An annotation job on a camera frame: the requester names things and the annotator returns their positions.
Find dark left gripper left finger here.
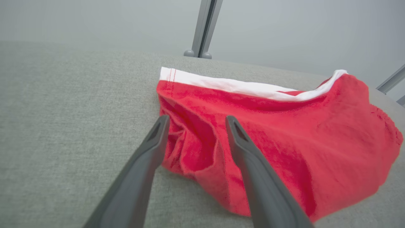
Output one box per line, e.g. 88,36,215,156
83,115,170,228

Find grey fabric sofa seat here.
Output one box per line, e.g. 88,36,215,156
0,41,405,228

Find red white-striped garment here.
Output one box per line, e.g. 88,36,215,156
156,66,404,222

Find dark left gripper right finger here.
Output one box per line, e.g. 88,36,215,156
225,115,314,228

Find grey metal partition post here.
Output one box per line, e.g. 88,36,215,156
376,63,405,106
184,0,224,60

